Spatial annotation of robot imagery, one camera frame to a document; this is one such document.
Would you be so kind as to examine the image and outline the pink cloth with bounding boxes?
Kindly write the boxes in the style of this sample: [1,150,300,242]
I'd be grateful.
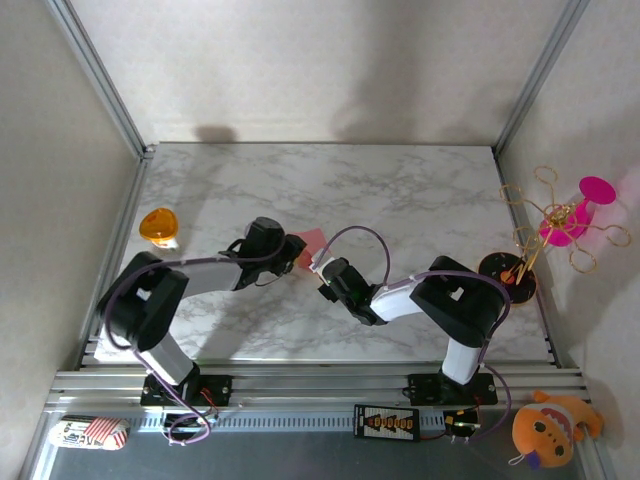
[291,228,335,274]

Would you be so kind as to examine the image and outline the aluminium front rails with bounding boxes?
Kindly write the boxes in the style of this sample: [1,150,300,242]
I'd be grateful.
[44,367,591,414]

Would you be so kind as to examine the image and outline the orange translucent cup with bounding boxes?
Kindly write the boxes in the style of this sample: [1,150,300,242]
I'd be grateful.
[138,207,180,250]

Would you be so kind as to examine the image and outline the black charger board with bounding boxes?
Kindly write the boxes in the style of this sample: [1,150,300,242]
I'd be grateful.
[353,403,421,444]

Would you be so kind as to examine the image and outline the black round gold-rimmed disc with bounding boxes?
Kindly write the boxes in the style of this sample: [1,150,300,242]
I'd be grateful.
[478,251,539,306]

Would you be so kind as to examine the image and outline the black yellow power connector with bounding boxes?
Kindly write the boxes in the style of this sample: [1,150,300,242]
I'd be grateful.
[442,409,482,436]

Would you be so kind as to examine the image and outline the orange plush toy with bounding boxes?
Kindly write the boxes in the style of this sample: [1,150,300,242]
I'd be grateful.
[508,389,605,471]

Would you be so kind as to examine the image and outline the red striped snack bag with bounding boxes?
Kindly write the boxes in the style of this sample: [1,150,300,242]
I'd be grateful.
[49,414,131,451]

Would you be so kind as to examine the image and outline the pink plastic wine glass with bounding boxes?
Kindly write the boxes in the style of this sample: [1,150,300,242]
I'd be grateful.
[538,175,618,247]

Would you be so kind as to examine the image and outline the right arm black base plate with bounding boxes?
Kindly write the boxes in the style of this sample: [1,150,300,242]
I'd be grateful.
[407,372,497,407]

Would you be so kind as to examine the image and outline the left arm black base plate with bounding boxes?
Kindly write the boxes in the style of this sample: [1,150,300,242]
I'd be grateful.
[140,373,234,407]

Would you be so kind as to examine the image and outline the slotted grey cable duct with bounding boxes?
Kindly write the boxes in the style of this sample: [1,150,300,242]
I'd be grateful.
[124,410,451,434]

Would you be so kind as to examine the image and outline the aluminium side rail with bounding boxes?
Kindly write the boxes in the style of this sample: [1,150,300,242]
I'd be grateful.
[492,147,571,371]
[74,149,154,371]

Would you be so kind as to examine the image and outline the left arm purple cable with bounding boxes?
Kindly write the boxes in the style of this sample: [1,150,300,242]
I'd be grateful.
[102,219,289,447]

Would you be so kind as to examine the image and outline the gold wire stand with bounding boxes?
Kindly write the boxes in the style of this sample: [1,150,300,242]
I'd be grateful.
[499,165,633,281]

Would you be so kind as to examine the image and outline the aluminium frame post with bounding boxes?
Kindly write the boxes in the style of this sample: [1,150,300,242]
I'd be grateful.
[44,0,157,160]
[492,0,592,157]

